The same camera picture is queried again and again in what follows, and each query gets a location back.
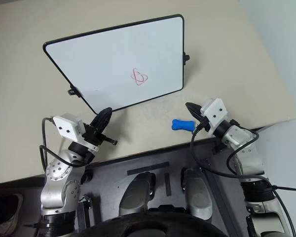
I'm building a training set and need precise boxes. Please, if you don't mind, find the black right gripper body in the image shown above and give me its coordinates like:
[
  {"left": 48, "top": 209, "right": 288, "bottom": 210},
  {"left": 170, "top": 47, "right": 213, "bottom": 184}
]
[{"left": 195, "top": 112, "right": 211, "bottom": 133}]

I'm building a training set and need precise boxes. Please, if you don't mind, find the white whiteboard with black frame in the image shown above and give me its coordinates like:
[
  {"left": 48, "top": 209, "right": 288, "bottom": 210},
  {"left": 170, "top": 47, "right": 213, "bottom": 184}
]
[{"left": 42, "top": 14, "right": 190, "bottom": 115}]

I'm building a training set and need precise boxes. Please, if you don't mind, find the long black tape strip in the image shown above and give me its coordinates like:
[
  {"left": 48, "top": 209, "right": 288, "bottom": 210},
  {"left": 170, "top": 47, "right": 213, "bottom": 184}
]
[{"left": 127, "top": 161, "right": 170, "bottom": 177}]

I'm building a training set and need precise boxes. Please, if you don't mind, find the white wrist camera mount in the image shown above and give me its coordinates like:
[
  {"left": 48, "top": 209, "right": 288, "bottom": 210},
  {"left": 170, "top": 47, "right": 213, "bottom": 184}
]
[
  {"left": 52, "top": 113, "right": 86, "bottom": 143},
  {"left": 199, "top": 98, "right": 229, "bottom": 129}
]

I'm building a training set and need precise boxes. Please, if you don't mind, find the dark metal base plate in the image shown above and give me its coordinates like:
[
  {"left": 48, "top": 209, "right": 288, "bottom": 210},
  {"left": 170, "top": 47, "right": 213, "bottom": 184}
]
[{"left": 76, "top": 127, "right": 269, "bottom": 237}]

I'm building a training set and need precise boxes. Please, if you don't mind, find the grey left robot foot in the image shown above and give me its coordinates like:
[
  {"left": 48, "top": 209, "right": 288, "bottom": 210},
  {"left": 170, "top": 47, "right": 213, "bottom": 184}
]
[{"left": 119, "top": 171, "right": 156, "bottom": 216}]

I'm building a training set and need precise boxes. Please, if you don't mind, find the red marker drawing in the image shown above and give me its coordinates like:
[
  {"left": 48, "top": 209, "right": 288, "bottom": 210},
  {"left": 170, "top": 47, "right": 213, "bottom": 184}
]
[{"left": 130, "top": 68, "right": 149, "bottom": 86}]

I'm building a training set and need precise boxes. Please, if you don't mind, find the black rounded robot torso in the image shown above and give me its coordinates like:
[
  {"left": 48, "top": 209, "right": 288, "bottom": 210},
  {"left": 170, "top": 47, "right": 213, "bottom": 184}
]
[{"left": 73, "top": 212, "right": 228, "bottom": 237}]

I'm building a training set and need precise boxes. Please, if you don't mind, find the short black tape strip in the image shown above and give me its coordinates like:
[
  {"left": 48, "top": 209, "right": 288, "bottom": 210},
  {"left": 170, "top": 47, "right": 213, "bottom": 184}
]
[{"left": 163, "top": 172, "right": 173, "bottom": 197}]

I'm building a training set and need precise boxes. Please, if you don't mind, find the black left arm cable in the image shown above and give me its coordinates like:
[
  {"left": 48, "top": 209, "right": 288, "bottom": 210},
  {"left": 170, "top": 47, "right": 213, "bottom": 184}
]
[{"left": 38, "top": 117, "right": 96, "bottom": 173}]

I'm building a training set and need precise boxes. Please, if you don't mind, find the grey robot foot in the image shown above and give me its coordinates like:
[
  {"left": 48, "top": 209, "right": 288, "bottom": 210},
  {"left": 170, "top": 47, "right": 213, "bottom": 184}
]
[
  {"left": 119, "top": 171, "right": 156, "bottom": 216},
  {"left": 181, "top": 167, "right": 219, "bottom": 214}
]

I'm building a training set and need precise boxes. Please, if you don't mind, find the blue bone-shaped eraser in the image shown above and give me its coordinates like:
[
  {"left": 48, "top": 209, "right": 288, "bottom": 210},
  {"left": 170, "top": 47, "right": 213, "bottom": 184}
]
[{"left": 171, "top": 118, "right": 196, "bottom": 132}]

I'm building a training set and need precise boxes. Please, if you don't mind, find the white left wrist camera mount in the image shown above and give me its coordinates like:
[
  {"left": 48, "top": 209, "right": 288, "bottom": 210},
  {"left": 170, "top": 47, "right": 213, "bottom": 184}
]
[{"left": 52, "top": 113, "right": 86, "bottom": 143}]

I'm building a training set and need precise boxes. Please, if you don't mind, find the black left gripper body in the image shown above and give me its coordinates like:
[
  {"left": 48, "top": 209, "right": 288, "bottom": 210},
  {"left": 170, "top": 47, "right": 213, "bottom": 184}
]
[{"left": 82, "top": 124, "right": 118, "bottom": 149}]

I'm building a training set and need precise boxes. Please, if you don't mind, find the white and black shoe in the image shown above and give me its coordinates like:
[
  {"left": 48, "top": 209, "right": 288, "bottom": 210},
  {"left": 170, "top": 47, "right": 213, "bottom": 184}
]
[{"left": 0, "top": 193, "right": 24, "bottom": 236}]

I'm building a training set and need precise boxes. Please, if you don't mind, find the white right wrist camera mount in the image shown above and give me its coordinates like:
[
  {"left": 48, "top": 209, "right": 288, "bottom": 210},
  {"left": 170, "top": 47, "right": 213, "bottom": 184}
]
[{"left": 199, "top": 98, "right": 229, "bottom": 129}]

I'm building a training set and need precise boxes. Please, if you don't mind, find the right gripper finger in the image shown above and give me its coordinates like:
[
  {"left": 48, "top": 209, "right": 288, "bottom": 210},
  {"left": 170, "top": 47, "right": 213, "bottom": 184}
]
[
  {"left": 186, "top": 106, "right": 201, "bottom": 121},
  {"left": 185, "top": 102, "right": 202, "bottom": 113}
]

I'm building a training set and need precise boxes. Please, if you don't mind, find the grey right robot foot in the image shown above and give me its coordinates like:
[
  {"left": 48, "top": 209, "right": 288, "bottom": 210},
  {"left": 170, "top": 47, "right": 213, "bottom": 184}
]
[{"left": 181, "top": 167, "right": 219, "bottom": 214}]

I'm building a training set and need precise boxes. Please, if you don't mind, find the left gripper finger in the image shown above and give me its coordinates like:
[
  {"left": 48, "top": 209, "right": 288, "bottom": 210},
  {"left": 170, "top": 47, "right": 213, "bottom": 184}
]
[
  {"left": 89, "top": 107, "right": 112, "bottom": 127},
  {"left": 98, "top": 110, "right": 113, "bottom": 132}
]

